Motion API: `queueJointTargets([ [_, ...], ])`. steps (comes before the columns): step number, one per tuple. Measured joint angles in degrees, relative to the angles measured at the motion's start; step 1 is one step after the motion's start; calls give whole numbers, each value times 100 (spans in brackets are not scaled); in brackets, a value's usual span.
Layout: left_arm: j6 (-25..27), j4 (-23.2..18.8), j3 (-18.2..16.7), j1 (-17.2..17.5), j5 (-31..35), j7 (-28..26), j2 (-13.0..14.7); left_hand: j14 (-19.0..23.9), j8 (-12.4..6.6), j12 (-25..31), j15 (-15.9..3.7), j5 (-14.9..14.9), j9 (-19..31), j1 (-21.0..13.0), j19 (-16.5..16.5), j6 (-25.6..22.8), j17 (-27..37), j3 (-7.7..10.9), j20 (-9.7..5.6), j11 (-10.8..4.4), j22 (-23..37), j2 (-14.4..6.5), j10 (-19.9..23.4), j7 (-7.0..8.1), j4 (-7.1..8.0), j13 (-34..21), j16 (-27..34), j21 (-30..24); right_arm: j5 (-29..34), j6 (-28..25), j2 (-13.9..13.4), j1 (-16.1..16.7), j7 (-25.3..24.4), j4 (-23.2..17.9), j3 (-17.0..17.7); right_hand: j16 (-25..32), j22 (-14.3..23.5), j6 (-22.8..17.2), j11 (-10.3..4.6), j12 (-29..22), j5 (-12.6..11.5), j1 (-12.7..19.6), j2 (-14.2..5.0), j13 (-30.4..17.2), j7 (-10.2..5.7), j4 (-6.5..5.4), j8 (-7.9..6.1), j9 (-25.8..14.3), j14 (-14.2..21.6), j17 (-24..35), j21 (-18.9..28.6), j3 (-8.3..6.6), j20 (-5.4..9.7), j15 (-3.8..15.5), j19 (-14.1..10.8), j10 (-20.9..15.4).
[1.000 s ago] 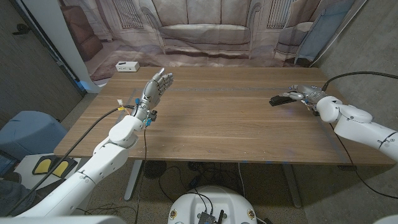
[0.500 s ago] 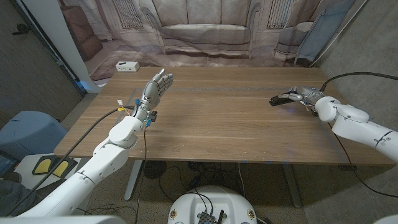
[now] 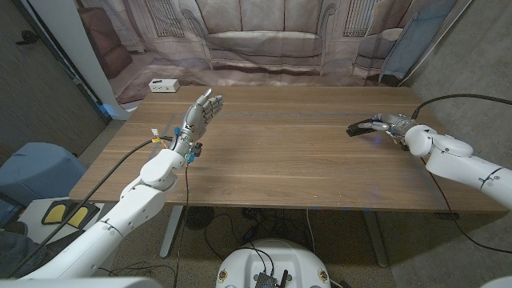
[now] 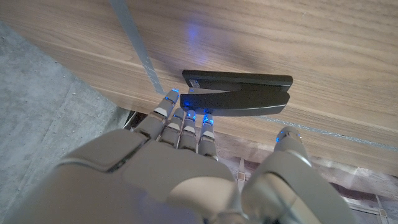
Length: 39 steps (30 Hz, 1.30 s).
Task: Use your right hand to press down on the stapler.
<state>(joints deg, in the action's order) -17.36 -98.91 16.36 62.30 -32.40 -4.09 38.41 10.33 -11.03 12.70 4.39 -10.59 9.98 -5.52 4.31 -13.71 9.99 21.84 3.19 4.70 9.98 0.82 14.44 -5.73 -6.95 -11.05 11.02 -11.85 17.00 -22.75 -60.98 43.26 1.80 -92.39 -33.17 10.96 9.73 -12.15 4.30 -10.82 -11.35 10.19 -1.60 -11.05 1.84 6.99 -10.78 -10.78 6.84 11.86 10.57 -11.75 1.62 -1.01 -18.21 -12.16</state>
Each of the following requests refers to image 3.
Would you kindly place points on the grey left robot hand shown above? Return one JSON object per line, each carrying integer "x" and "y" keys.
{"x": 196, "y": 120}

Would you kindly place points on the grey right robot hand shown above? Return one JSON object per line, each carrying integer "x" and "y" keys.
{"x": 394, "y": 122}

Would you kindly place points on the black stapler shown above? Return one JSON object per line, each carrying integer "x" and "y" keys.
{"x": 354, "y": 130}

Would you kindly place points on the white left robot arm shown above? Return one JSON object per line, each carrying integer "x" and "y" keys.
{"x": 120, "y": 216}

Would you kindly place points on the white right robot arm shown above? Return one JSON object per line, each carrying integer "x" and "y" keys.
{"x": 452, "y": 160}

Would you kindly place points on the white power box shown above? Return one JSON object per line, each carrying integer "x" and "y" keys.
{"x": 163, "y": 85}

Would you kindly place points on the round black floor fan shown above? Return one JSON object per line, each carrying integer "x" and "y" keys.
{"x": 198, "y": 218}

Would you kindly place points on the printed living room backdrop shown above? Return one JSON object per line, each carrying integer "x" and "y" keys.
{"x": 264, "y": 40}

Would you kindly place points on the white table leg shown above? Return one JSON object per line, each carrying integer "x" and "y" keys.
{"x": 376, "y": 240}
{"x": 172, "y": 230}

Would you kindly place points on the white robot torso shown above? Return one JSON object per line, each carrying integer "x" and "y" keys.
{"x": 280, "y": 256}

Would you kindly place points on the blue-grey upholstered seat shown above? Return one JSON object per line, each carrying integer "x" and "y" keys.
{"x": 38, "y": 170}

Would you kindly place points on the black yellow foot pedal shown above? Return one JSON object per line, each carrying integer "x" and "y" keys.
{"x": 56, "y": 213}

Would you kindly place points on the black electronics module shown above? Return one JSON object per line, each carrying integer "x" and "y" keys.
{"x": 267, "y": 281}

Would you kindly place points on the white floor platform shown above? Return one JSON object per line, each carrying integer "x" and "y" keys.
{"x": 34, "y": 212}

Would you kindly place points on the person in blue jeans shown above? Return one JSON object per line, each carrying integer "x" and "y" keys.
{"x": 16, "y": 248}

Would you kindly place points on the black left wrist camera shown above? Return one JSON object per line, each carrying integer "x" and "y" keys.
{"x": 196, "y": 150}

